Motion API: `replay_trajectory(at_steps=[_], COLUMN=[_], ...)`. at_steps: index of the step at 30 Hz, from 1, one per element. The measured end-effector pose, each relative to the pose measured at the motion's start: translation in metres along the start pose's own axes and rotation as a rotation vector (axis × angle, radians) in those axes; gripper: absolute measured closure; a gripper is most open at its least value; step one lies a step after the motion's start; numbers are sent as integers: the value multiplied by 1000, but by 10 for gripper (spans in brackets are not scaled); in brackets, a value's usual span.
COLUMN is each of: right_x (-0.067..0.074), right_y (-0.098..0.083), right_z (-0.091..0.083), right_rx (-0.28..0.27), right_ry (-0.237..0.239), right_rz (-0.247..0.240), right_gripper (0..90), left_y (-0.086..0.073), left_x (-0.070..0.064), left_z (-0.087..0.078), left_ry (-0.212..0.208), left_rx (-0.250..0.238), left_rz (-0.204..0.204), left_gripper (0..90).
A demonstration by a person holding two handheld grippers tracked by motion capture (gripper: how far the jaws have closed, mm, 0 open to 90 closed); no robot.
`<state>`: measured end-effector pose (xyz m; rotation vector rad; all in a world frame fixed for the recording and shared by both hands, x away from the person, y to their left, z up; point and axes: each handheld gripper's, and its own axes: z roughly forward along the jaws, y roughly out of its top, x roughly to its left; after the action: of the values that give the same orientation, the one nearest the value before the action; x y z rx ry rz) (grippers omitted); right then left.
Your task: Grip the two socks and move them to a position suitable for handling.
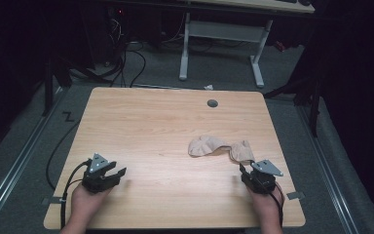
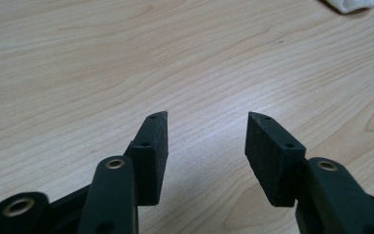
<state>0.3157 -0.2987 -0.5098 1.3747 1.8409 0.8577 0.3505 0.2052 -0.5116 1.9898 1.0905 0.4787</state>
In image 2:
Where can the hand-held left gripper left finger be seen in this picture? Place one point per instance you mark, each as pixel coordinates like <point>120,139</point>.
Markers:
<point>152,156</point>

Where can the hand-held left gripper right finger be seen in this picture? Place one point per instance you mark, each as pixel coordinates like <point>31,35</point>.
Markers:
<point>269,156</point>

